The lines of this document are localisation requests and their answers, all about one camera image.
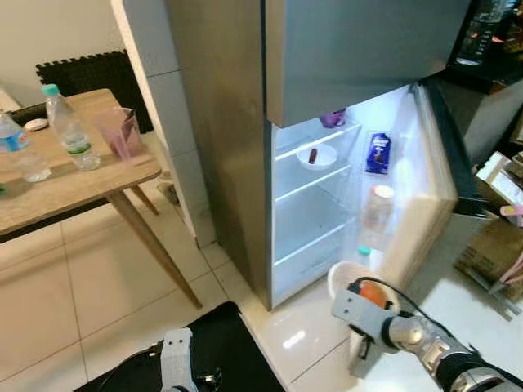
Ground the black foam puzzle mat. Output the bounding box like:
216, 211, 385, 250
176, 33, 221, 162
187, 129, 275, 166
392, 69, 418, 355
35, 51, 154, 136

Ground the pink strap bundle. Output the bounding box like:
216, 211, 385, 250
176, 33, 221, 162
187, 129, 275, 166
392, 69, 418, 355
498, 204, 523, 287

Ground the purple chocolate bar pack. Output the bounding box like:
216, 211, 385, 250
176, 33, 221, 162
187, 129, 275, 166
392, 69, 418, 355
365, 132, 391, 175

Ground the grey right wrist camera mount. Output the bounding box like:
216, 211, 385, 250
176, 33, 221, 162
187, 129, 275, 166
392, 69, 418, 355
331, 287, 387, 342

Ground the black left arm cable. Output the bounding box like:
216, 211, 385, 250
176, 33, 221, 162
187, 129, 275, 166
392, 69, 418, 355
114, 345, 164, 378

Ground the clear bottle with markings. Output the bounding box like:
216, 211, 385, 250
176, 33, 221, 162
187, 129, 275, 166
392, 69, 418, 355
455, 0, 505, 66

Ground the small teal-capped bottle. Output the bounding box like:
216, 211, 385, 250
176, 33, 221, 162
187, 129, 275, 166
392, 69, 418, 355
355, 245, 375, 270

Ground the orange-red tomato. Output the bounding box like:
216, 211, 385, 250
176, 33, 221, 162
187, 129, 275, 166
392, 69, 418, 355
360, 282, 390, 310

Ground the wooden table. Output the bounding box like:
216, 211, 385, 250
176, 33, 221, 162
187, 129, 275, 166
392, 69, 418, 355
0, 88, 203, 310

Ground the black countertop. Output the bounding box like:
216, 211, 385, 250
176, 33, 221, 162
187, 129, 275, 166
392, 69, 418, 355
445, 0, 523, 95

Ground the yellow snack bag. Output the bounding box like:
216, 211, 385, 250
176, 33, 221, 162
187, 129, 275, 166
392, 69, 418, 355
503, 0, 523, 54

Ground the teal-capped clear water bottle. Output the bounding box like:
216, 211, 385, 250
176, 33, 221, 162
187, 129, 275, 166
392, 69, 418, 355
42, 84, 101, 171

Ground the silver freezer door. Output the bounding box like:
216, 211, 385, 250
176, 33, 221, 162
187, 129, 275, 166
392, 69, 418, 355
263, 0, 473, 127

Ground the silver two-door fridge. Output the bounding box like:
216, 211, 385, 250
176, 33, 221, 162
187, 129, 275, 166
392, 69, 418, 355
168, 0, 485, 311

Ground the purple cup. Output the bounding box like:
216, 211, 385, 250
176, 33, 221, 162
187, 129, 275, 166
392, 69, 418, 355
319, 109, 347, 129

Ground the blue-labelled clear water bottle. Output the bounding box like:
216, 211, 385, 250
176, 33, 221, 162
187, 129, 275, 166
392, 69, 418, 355
0, 110, 51, 183

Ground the white-capped pale drink bottle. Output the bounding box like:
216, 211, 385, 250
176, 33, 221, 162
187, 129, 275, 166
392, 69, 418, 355
362, 185, 396, 246

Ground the fridge door with white liner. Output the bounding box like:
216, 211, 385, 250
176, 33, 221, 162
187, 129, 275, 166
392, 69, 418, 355
384, 82, 485, 287

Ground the large open cardboard box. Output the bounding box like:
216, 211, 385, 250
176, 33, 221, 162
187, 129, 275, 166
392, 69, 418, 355
454, 151, 523, 305

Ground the glass fridge shelf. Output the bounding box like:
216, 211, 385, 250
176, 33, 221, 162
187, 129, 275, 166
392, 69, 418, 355
274, 166, 356, 203
274, 122, 362, 160
274, 220, 360, 266

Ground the pink translucent jug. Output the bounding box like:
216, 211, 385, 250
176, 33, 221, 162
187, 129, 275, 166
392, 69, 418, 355
92, 108, 146, 160

